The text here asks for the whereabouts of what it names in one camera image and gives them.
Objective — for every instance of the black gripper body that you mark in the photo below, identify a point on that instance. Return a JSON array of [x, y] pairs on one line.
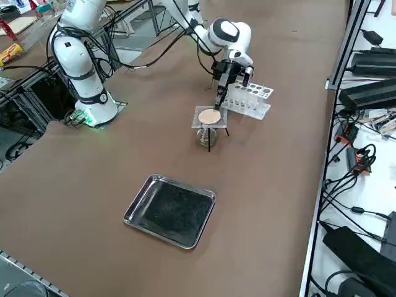
[[232, 68]]

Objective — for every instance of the clear glass test tube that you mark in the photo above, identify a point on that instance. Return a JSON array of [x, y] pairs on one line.
[[265, 84]]

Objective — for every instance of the glass alcohol lamp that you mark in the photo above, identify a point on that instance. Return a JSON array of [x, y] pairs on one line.
[[204, 137]]

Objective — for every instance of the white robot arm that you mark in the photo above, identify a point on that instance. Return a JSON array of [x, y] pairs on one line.
[[77, 62], [200, 15]]

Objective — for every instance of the steel tray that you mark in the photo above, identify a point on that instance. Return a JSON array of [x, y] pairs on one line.
[[173, 210]]

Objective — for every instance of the white test tube rack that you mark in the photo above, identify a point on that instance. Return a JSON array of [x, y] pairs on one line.
[[250, 102]]

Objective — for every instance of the orange and black device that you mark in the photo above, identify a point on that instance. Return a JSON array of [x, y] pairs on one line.
[[348, 131], [352, 159]]

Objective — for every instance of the long black power supply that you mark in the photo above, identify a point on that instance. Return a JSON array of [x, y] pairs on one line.
[[368, 94]]

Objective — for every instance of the ribbed black power brick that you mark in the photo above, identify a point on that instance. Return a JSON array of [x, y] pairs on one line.
[[374, 65]]

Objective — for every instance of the small black power adapter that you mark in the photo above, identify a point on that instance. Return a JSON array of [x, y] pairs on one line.
[[372, 37]]

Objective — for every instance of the bare circuit board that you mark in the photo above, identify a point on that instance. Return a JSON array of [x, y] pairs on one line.
[[383, 120]]

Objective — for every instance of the white workbench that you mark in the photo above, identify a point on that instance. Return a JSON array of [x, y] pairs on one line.
[[383, 185]]

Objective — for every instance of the wooden board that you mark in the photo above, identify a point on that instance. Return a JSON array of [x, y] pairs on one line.
[[21, 23]]

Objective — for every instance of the yellow snack packet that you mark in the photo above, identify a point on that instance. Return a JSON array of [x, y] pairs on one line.
[[12, 54]]

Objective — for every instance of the red metal stand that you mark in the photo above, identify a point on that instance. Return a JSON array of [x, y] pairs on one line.
[[7, 29]]

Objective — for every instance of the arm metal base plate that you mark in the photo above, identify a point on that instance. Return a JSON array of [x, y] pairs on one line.
[[122, 106]]

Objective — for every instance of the aluminium profile post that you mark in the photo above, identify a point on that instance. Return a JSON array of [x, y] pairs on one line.
[[346, 46]]

